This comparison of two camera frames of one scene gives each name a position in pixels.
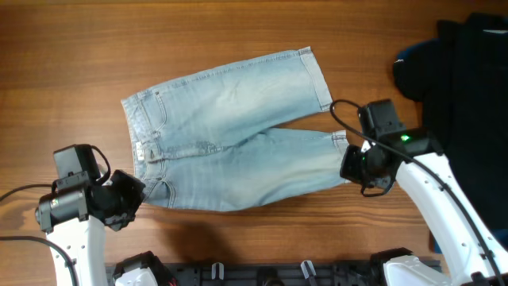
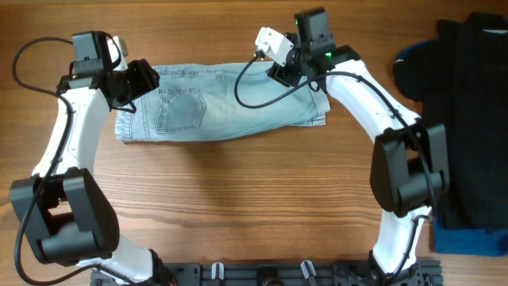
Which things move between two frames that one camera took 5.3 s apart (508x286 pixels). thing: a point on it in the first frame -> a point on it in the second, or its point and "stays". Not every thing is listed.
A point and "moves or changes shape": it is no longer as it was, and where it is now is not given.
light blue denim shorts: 205,144 moves or changes shape
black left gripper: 136,188 -> 144,76
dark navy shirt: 459,79 stays
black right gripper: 348,169 -> 282,74
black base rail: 274,273 stays
